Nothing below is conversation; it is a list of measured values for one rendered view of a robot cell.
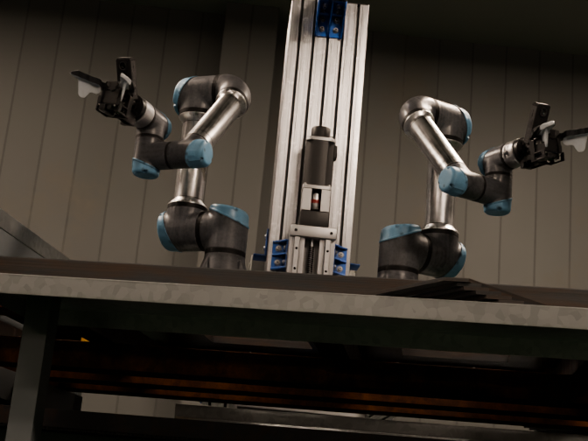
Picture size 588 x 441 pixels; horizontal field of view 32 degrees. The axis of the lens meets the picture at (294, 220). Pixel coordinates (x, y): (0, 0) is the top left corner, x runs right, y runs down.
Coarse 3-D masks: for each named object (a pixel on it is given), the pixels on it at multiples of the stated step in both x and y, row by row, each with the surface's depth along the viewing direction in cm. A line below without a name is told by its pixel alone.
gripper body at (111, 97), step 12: (108, 84) 265; (108, 96) 265; (120, 96) 264; (132, 96) 268; (96, 108) 265; (108, 108) 264; (120, 108) 263; (132, 108) 273; (144, 108) 273; (120, 120) 270; (132, 120) 272
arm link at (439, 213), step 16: (448, 112) 310; (464, 112) 314; (448, 128) 309; (464, 128) 312; (432, 176) 308; (432, 192) 306; (432, 208) 305; (448, 208) 304; (432, 224) 303; (448, 224) 303; (432, 240) 299; (448, 240) 300; (432, 256) 296; (448, 256) 299; (464, 256) 302; (432, 272) 300; (448, 272) 301
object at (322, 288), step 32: (0, 256) 188; (288, 288) 180; (320, 288) 179; (352, 288) 179; (384, 288) 178; (512, 288) 175; (544, 288) 175; (288, 352) 249; (384, 352) 236; (416, 352) 238; (448, 352) 238
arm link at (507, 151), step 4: (508, 144) 281; (512, 144) 279; (504, 148) 282; (508, 148) 280; (512, 148) 279; (504, 152) 280; (508, 152) 279; (512, 152) 278; (504, 156) 281; (508, 156) 280; (512, 156) 279; (504, 160) 282; (508, 160) 280; (512, 160) 279; (516, 160) 279; (508, 164) 282; (512, 164) 281; (516, 164) 280; (520, 164) 280
